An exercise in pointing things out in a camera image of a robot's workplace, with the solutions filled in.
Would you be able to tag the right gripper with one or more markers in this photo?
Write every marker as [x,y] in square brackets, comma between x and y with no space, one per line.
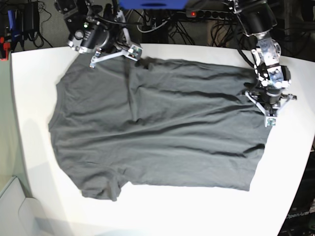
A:
[108,34]

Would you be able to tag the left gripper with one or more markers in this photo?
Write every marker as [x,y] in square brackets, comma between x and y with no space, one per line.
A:
[269,101]

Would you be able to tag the dark grey t-shirt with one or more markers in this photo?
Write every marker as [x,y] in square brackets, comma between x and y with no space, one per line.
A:
[156,122]

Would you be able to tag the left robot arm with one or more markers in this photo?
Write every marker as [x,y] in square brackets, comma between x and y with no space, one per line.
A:
[256,19]

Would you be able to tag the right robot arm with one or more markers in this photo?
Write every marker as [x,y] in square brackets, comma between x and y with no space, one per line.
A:
[76,16]

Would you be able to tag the blue box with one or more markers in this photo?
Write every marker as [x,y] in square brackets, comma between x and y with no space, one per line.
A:
[153,4]

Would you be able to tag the black power strip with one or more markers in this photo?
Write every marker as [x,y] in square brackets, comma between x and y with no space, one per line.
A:
[210,15]

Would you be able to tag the red clamp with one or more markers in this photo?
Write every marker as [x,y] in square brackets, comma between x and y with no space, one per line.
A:
[4,49]

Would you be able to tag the white side table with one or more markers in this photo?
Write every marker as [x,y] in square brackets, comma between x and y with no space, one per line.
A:
[20,215]

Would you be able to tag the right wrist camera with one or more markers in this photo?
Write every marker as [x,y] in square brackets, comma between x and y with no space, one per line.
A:
[134,52]

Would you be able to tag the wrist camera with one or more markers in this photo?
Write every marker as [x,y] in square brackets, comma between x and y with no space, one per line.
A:
[270,121]
[134,52]

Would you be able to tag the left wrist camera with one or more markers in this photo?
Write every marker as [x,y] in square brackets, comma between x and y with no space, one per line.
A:
[270,121]

